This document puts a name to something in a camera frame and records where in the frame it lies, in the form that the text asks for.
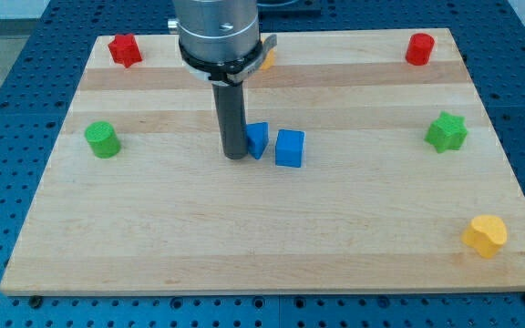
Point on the yellow block behind arm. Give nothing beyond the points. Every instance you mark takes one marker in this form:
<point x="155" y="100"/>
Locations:
<point x="268" y="58"/>

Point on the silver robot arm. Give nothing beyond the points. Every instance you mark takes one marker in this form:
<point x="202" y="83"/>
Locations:
<point x="220" y="40"/>

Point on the blue triangular block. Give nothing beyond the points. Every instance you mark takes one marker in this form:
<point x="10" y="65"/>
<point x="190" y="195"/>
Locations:
<point x="257" y="138"/>

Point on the blue cube block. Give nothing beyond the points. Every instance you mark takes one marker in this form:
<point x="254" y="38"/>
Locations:
<point x="289" y="148"/>

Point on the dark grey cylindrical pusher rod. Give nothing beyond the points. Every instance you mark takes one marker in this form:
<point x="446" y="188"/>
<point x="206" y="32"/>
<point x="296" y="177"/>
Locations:
<point x="230" y="110"/>

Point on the wooden board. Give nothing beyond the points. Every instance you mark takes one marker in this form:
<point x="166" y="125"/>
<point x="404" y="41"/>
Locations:
<point x="373" y="208"/>

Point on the green cylinder block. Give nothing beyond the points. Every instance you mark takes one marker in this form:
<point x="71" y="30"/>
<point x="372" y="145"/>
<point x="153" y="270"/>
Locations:
<point x="102" y="139"/>

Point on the red star block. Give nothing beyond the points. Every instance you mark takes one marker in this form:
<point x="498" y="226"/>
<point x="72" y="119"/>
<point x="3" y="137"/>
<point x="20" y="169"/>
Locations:
<point x="125" y="50"/>

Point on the green star block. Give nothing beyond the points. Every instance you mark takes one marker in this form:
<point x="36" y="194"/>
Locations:
<point x="447" y="132"/>

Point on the red cylinder block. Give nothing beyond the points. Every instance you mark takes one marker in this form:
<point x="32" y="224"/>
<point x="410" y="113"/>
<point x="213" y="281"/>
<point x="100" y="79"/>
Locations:
<point x="419" y="49"/>

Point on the yellow heart block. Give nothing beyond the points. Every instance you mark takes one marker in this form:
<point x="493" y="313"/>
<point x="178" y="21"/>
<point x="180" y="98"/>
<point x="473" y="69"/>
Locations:
<point x="486" y="234"/>

